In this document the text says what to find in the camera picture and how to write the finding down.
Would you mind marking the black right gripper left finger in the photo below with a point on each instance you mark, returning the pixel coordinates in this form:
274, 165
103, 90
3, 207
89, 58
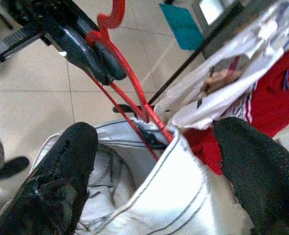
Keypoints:
49, 191

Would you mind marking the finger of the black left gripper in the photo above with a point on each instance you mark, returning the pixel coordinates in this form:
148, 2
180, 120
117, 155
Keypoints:
110, 61
78, 46

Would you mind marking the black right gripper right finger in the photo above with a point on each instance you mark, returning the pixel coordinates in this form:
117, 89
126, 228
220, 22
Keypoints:
261, 183

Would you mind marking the off-white trousers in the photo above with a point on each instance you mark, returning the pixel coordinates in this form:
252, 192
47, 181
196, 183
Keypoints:
171, 195

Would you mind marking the grey black robot foot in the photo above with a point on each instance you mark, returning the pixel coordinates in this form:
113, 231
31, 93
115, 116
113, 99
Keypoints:
12, 166

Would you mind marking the teal floor mat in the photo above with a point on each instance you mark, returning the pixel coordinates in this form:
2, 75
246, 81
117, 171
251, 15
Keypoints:
183, 27

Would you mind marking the red shirt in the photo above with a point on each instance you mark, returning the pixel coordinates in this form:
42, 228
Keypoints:
276, 98

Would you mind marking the white shirt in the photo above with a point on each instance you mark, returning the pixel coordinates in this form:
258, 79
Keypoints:
269, 29
207, 107

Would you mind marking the steel clothes rack black frame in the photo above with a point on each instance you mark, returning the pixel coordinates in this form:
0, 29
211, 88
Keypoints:
178, 72

